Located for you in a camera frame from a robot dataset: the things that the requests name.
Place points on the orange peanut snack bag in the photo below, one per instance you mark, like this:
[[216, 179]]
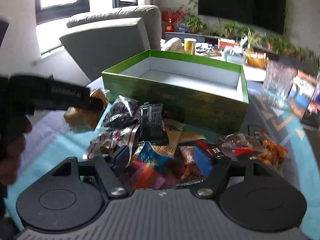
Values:
[[273, 154]]

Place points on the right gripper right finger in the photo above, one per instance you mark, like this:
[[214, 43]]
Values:
[[215, 172]]

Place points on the grey armchair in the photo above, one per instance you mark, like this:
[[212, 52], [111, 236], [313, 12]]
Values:
[[97, 42]]

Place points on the clear glass pitcher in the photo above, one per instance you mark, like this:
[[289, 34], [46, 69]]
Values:
[[278, 86]]

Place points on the spider plant in pot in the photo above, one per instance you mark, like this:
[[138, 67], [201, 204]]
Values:
[[253, 38]]

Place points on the red candy packet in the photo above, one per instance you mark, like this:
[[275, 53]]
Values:
[[210, 148]]

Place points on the long tan snack bar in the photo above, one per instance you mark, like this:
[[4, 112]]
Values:
[[176, 135]]

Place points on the black wall television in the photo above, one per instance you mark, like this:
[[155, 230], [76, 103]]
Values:
[[267, 14]]

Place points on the woven wicker basket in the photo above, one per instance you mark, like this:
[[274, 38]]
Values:
[[257, 60]]

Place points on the rice cracker snack packet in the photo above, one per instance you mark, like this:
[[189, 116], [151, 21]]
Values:
[[79, 120]]

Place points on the person's left hand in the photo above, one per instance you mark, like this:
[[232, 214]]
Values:
[[10, 165]]

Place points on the red flower decoration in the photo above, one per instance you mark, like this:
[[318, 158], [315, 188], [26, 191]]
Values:
[[171, 16]]

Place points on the light blue tissue box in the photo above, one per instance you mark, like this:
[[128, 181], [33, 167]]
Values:
[[233, 55]]

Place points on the blue white carton box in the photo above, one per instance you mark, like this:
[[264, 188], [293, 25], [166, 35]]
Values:
[[304, 96]]

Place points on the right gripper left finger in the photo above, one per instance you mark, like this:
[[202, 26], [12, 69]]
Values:
[[109, 168]]

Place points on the green cardboard box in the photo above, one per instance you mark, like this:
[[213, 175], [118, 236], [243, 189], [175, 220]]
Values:
[[196, 90]]

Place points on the red white printed snack bag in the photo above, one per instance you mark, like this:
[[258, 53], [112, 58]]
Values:
[[108, 142]]

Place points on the clear dried dates packet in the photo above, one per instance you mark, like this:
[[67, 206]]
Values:
[[238, 145]]

